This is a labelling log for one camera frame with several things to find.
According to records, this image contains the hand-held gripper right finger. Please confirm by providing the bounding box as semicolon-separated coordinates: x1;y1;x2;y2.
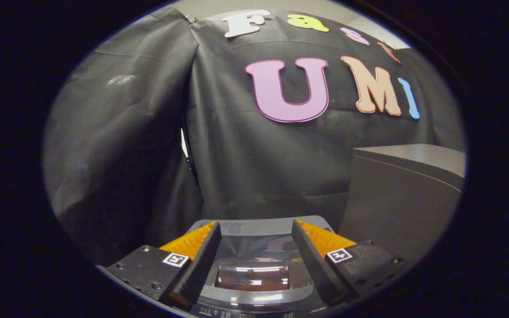
292;220;407;305

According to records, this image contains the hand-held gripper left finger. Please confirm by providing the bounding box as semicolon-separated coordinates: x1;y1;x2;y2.
106;221;222;310

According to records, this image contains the grey washing machine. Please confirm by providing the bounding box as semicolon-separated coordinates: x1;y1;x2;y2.
187;295;331;318

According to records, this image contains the white cabinet with grey top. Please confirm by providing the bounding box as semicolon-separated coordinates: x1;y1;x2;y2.
338;144;466;261

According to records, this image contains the black backdrop cloth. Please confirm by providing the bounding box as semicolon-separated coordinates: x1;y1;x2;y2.
42;7;466;265

